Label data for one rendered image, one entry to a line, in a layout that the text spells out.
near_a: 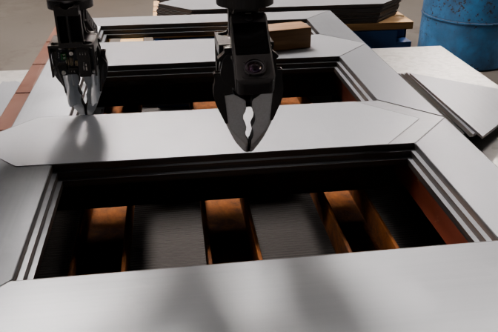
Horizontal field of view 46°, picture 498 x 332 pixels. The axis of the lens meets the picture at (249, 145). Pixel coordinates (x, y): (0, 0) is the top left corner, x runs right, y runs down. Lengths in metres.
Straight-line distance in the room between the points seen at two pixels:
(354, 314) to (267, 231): 0.64
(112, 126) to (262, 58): 0.41
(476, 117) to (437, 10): 2.78
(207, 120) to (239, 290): 0.44
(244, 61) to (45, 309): 0.34
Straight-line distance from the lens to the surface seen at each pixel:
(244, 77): 0.66
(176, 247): 1.20
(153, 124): 1.01
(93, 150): 0.94
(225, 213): 1.05
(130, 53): 1.39
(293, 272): 0.66
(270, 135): 0.95
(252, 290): 0.64
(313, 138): 0.95
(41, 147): 0.97
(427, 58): 1.70
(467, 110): 1.27
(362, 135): 0.97
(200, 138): 0.95
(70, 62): 0.99
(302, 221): 1.27
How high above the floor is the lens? 1.26
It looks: 27 degrees down
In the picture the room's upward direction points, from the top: straight up
